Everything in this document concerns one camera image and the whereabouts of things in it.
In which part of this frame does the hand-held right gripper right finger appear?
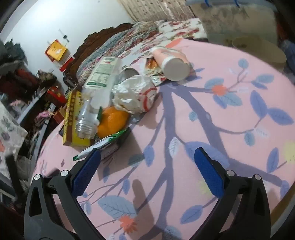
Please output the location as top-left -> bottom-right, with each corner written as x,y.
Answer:
194,148 -> 271,240

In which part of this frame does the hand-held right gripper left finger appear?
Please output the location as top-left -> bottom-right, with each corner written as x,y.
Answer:
24,148 -> 106,240

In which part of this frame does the orange peel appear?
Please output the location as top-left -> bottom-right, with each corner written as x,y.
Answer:
97,106 -> 129,139

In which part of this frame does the green drink can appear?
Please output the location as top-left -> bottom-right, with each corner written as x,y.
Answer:
119,68 -> 140,81

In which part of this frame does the beige bin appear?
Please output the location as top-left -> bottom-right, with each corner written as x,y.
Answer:
232,36 -> 287,70

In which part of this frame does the green and white wrapper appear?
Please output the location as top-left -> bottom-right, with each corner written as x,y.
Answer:
73,128 -> 131,161

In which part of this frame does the yellow cardboard box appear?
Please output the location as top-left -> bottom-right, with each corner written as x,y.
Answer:
63,90 -> 91,147

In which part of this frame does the pink leaf-print blanket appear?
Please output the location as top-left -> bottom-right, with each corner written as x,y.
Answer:
32,38 -> 295,240

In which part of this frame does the red box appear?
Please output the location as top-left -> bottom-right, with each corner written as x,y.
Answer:
46,86 -> 67,107

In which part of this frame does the grey metal shelf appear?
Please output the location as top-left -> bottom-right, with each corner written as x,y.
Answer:
0,60 -> 70,162

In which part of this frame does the white plant-print paper bag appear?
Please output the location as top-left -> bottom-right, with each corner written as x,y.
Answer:
0,102 -> 28,162

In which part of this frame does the crumpled white paper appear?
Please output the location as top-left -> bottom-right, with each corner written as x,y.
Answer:
112,75 -> 157,114

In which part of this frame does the clear plastic bottle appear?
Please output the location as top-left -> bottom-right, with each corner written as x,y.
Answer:
76,56 -> 122,140

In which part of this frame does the brown bag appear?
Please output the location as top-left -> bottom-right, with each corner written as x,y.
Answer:
37,70 -> 57,88

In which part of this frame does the dark red clothes pile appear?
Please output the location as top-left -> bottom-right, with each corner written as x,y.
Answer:
0,69 -> 39,100

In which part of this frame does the pink paper cup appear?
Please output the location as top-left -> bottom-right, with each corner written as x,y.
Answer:
151,45 -> 190,82

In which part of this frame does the orange snack wrapper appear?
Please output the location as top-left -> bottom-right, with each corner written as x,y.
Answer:
144,58 -> 169,87

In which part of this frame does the patchwork floral quilt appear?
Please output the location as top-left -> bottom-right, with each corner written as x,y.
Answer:
77,21 -> 162,83

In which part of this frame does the carved wooden headboard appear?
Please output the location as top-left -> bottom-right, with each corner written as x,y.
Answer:
63,23 -> 134,88

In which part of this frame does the white floral bedsheet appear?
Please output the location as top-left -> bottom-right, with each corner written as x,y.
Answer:
120,18 -> 208,67

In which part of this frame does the grey mottled cover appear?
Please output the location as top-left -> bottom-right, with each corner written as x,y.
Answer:
189,0 -> 277,44

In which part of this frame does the patterned curtain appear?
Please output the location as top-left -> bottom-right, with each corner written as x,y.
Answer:
117,0 -> 196,22

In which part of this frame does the yellow and red wall calendar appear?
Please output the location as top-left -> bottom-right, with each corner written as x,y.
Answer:
44,40 -> 74,71

